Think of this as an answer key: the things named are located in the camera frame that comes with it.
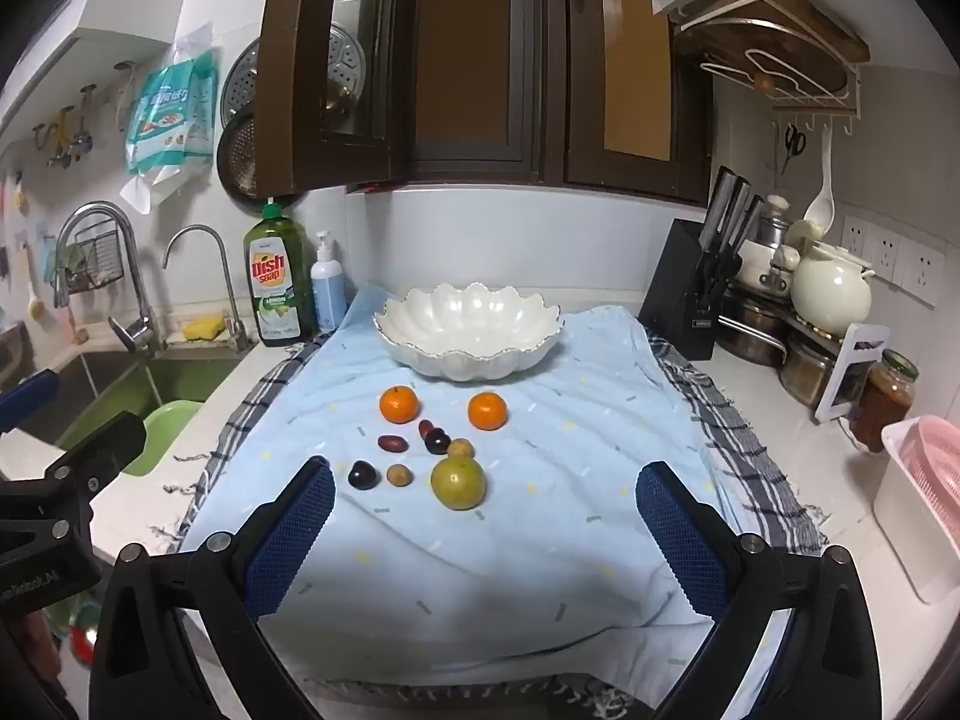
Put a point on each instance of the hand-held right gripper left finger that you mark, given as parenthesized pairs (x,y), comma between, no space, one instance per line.
(292,540)

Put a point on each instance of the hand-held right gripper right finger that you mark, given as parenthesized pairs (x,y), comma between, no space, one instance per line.
(682,547)

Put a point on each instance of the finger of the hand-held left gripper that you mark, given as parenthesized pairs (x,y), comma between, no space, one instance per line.
(101,446)
(30,399)

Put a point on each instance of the dark purple plum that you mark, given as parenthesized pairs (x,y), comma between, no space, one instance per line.
(438,443)
(362,474)

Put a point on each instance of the brown longan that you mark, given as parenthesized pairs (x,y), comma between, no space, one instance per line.
(460,450)
(398,475)

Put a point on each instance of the small dark red plum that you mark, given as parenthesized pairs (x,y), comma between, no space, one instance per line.
(424,427)

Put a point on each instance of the green round fruit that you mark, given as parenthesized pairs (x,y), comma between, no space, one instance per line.
(458,484)

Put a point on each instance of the white scalloped ceramic bowl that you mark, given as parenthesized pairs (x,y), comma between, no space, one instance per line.
(465,319)

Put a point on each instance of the steel kitchen sink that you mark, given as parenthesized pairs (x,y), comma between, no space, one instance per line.
(112,382)

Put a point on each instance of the green plastic basin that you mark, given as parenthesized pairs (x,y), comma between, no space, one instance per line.
(169,427)

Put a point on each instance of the red grape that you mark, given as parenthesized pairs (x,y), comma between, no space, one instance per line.
(391,443)

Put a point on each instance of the grey checkered cloth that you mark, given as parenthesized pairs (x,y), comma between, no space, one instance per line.
(716,412)

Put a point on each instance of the chrome pull-down faucet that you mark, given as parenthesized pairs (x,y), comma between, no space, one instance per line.
(140,292)

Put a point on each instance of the yellow sponge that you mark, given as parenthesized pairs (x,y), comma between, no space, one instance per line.
(202,328)

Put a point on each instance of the orange tangerine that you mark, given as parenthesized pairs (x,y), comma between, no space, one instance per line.
(397,405)
(487,412)

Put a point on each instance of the light blue patterned cloth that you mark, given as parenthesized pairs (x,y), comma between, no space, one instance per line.
(487,577)

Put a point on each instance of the glass lidded pot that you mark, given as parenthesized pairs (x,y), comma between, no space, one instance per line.
(806,371)

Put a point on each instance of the thin chrome gooseneck faucet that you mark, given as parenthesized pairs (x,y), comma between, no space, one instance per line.
(226,270)

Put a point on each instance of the white plastic container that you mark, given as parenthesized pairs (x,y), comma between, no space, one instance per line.
(907,532)

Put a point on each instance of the large steel pot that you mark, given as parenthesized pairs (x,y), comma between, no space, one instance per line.
(754,330)

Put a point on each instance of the green dish soap bottle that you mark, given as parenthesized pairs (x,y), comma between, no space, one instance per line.
(277,300)

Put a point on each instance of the white plastic stand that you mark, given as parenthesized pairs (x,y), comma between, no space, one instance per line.
(844,379)

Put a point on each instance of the blue white pump bottle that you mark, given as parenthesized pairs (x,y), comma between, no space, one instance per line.
(328,292)

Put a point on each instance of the red sauce glass jar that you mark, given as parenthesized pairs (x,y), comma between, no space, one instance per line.
(889,405)

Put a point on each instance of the black knife block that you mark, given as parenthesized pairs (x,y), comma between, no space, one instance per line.
(679,292)

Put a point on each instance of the pink plastic basket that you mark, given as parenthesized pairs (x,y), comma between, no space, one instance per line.
(934,465)

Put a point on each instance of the white ceramic teapot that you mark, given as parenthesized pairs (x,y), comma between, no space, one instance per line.
(829,292)

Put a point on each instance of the hanging plastic bag pack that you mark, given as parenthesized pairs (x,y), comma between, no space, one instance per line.
(169,120)

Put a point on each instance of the dark round sieve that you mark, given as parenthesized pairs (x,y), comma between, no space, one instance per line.
(238,157)

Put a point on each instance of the steel pot with lid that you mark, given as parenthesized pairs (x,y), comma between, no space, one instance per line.
(769,236)

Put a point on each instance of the white ladle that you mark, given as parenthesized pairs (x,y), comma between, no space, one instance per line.
(819,202)

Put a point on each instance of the brown open window sash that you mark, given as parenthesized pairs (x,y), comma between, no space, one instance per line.
(300,127)

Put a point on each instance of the round metal steamer tray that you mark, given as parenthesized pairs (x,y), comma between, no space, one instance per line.
(240,86)

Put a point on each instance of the black hanging scissors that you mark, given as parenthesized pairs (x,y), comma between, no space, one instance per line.
(792,144)

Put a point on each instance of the wooden cutting board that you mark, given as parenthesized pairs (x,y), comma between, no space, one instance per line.
(787,45)

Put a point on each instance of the metal wall hook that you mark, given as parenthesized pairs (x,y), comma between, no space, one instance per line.
(84,120)
(124,90)
(52,142)

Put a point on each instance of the white wall socket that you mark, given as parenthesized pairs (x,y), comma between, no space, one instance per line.
(855,236)
(924,270)
(885,251)

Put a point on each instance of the brown window frame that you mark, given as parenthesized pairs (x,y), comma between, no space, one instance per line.
(540,52)

